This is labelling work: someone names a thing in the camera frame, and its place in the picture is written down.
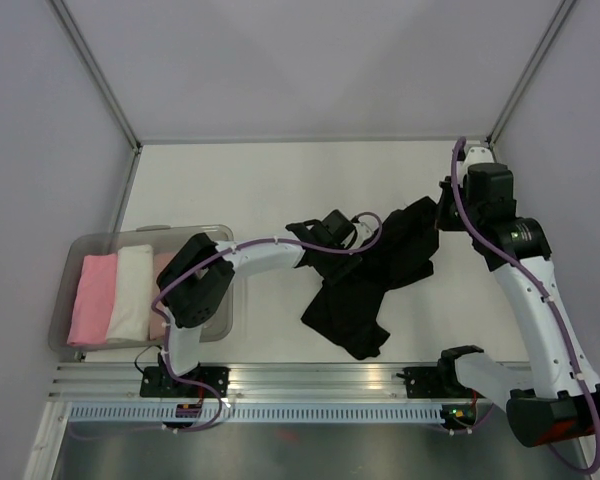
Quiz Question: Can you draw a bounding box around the black t-shirt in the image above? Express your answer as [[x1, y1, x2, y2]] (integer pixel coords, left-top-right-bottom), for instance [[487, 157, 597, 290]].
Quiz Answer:
[[301, 197, 439, 360]]

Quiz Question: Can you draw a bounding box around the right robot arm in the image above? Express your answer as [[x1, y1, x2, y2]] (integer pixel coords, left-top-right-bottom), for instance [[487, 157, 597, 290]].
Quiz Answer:
[[436, 163, 600, 447]]

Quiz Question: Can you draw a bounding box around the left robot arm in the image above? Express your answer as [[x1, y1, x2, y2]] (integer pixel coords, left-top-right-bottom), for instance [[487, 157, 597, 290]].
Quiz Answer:
[[152, 210, 374, 396]]

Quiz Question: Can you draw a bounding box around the clear plastic bin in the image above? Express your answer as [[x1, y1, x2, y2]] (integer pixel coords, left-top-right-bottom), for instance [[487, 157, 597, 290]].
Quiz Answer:
[[48, 225, 233, 357]]

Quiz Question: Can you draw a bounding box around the light pink rolled t-shirt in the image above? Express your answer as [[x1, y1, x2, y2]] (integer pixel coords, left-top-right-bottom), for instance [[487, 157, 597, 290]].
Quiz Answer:
[[147, 251, 181, 341]]

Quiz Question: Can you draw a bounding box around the white rolled t-shirt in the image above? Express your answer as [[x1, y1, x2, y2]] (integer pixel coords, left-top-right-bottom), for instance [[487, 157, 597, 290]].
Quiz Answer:
[[105, 244, 153, 344]]

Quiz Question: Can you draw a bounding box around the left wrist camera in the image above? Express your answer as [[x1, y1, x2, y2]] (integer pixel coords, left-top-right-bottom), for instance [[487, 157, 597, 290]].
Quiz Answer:
[[350, 222, 374, 249]]

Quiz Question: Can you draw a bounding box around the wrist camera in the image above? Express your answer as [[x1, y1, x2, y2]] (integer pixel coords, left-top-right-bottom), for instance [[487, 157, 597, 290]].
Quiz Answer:
[[456, 145, 495, 177], [350, 222, 374, 249]]

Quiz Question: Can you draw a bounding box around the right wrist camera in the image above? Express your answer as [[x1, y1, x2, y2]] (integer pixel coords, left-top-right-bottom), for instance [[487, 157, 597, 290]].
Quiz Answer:
[[456, 145, 495, 177]]

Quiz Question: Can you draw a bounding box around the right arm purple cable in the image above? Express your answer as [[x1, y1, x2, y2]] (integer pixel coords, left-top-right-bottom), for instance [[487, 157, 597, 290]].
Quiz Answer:
[[449, 137, 600, 475]]

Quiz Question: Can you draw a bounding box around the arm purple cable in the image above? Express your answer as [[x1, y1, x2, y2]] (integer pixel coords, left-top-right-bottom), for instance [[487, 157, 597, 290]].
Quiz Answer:
[[449, 137, 600, 475], [149, 212, 384, 386]]

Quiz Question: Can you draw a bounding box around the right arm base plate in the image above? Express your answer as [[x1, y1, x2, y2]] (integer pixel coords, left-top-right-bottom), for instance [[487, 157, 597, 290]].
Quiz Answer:
[[396, 366, 474, 400]]

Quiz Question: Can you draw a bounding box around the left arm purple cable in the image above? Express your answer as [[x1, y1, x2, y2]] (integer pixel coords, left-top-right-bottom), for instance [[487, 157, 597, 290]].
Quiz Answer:
[[149, 212, 384, 386]]

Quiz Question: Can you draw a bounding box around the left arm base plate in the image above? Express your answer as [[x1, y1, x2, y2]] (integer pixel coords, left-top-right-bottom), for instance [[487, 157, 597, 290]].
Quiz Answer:
[[139, 366, 230, 399]]

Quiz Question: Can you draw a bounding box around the right aluminium frame post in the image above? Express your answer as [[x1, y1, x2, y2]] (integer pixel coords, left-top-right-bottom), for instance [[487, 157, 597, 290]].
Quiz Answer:
[[485, 0, 579, 150]]

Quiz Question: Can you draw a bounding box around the aluminium frame post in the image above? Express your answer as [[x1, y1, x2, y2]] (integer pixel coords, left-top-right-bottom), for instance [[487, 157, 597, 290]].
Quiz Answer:
[[485, 0, 579, 150], [47, 0, 142, 153]]

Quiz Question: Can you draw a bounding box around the aluminium mounting rail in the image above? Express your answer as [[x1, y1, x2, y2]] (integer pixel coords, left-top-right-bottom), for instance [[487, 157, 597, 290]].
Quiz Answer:
[[49, 360, 594, 402]]

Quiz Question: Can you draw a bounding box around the slotted cable duct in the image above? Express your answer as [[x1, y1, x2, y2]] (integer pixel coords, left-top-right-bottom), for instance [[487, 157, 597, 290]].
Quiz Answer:
[[70, 402, 452, 424]]

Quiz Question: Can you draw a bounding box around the left aluminium frame post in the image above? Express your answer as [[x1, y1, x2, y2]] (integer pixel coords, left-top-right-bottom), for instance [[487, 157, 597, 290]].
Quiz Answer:
[[47, 0, 142, 153]]

